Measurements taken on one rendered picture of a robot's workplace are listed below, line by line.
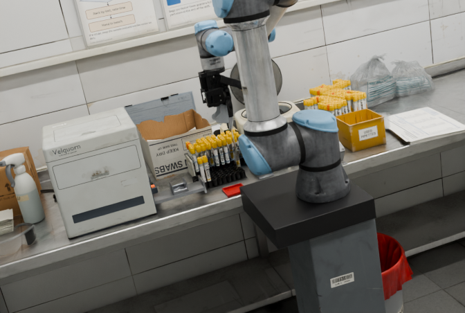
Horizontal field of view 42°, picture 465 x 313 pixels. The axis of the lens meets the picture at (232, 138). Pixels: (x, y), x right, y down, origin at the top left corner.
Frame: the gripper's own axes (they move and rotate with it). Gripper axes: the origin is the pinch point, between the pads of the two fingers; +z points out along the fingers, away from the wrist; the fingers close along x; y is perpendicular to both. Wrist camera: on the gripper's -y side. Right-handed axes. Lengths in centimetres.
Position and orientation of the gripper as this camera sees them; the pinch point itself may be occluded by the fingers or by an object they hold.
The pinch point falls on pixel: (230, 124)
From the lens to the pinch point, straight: 205.3
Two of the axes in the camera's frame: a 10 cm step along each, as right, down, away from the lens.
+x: 3.1, 2.5, -9.2
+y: -9.4, 2.6, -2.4
